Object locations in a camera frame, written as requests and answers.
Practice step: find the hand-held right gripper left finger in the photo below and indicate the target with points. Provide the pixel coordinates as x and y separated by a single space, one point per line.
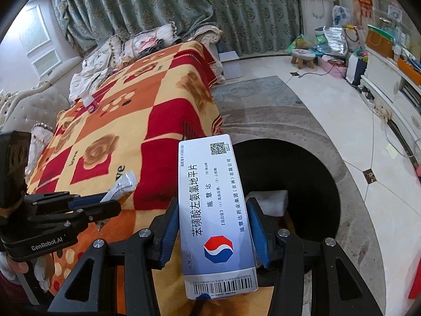
167 227

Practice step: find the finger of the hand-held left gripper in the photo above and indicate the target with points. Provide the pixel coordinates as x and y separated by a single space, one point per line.
88 199
102 209

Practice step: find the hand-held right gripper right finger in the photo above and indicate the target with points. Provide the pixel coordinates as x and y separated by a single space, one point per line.
258 233

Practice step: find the silver foil wrapper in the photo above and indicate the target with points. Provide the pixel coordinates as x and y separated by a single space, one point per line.
121 184

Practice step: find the white blue medicine box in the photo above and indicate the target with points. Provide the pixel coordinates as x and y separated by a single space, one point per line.
213 204

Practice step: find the black trash bin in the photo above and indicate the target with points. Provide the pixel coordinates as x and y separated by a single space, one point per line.
309 184

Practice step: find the person's left hand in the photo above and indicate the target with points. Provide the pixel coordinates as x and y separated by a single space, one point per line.
13 270

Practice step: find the beaded edge pillow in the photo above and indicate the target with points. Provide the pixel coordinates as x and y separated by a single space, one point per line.
41 144

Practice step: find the white bottle pink label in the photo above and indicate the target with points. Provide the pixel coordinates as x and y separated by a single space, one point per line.
90 103

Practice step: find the printed blanket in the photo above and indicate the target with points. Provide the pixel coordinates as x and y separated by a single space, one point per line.
131 105

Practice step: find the grey tufted sofa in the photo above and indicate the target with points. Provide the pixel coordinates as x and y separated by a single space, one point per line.
29 108

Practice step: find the white floral quilt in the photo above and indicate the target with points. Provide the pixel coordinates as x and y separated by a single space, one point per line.
88 84

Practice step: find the grey patterned rug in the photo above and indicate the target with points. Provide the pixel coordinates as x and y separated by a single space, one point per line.
263 105

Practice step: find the floral beaded pillow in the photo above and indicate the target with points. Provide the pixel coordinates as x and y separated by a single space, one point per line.
102 54
135 47

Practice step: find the pink grey clothes pile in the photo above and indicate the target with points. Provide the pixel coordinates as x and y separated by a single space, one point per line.
151 44

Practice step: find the white cardboard box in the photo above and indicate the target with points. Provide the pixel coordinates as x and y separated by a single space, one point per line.
230 64

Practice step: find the white power strip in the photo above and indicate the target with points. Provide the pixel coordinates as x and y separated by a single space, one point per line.
376 103

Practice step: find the pink basin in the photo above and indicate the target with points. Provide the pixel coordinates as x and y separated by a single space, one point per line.
334 67

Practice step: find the small round stool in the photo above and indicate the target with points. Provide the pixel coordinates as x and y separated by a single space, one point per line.
302 54

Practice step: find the green foil bag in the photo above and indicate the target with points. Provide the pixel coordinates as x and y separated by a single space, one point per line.
301 42

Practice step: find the white tv cabinet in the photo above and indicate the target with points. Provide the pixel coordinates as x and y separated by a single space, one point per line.
381 75

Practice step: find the green patterned curtain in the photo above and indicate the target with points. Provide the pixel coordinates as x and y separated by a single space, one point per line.
148 6

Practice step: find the teal foil bag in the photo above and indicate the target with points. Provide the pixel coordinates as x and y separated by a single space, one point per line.
319 36

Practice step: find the silver insulated bag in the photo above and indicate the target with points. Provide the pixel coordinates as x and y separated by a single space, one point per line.
335 39

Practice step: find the brown paper bag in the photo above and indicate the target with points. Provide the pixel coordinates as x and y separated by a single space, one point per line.
380 41

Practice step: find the blue white plastic bag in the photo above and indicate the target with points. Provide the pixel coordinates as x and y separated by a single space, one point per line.
340 14

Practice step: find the red wall decoration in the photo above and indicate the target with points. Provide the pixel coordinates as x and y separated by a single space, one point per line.
363 0

